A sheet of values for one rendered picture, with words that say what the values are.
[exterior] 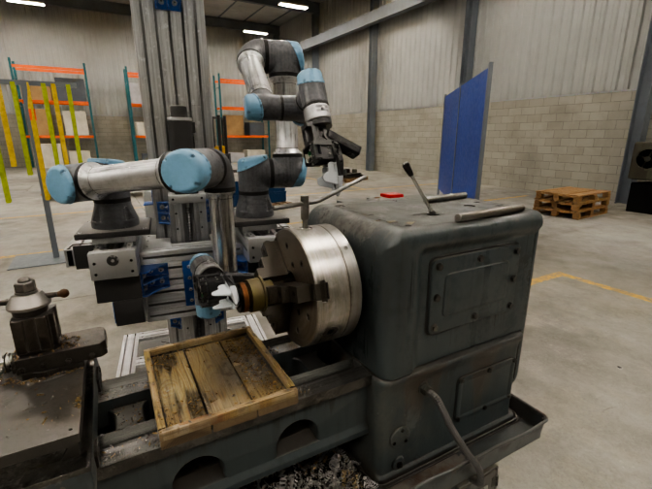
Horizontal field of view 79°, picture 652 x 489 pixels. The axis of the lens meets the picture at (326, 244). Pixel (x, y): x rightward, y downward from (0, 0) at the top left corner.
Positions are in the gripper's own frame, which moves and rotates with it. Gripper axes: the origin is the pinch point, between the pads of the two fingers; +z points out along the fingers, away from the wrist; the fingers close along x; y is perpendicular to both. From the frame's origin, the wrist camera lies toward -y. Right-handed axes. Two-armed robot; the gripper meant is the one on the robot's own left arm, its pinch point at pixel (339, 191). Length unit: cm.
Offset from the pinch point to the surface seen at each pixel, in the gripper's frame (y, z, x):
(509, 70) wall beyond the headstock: -959, -466, -566
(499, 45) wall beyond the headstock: -960, -550, -578
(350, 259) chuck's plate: 6.7, 20.0, 10.0
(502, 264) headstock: -39, 29, 15
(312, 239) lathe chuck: 14.1, 13.3, 6.6
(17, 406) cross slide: 77, 36, -5
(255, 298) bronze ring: 28.5, 24.8, -1.1
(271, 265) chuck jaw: 21.6, 17.1, -5.7
